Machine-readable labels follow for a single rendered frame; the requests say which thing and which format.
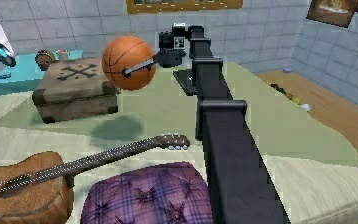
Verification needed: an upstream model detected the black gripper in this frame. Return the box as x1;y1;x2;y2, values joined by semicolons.
121;30;187;79

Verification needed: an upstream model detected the orange basketball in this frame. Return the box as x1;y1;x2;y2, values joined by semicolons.
101;35;158;92

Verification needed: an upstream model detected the pale green bed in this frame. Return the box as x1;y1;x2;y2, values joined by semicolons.
0;61;358;224

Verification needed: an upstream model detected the black laptop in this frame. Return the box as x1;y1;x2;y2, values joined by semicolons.
172;68;199;97

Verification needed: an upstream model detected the brown wooden chest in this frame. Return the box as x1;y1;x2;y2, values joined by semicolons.
31;56;120;125

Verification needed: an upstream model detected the pale small mug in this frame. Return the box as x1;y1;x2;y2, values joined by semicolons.
56;49;71;62

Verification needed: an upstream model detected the gold framed picture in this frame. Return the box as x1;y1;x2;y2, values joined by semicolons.
126;0;244;15

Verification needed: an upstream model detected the brown round toy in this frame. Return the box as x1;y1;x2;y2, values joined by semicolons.
34;49;57;72

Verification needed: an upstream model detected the teal side table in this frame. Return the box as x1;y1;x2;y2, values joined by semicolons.
0;49;85;98

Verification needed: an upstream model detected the purple plaid pillow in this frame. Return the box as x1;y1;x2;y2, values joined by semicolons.
79;161;214;224

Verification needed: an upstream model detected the dark brown small toy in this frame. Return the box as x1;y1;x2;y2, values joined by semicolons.
269;83;294;100

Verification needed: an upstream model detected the brown acoustic guitar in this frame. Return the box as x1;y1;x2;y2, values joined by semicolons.
0;133;191;224

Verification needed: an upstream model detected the dark framed brown picture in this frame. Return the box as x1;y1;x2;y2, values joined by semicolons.
305;0;358;29

